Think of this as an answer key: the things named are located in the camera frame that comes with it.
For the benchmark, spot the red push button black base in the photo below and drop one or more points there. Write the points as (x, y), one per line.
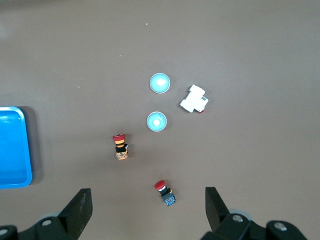
(165, 193)

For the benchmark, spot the light blue desk bell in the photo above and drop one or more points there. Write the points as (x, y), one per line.
(156, 121)
(160, 83)

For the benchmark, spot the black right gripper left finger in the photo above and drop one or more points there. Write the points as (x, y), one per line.
(75, 215)

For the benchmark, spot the blue plastic tray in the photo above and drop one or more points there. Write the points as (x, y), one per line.
(13, 147)

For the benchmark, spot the red yellow emergency stop button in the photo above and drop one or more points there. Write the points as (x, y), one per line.
(121, 148)

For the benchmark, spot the white circuit breaker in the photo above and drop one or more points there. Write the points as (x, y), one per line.
(193, 100)

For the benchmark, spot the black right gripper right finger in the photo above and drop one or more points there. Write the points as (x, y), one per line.
(225, 225)

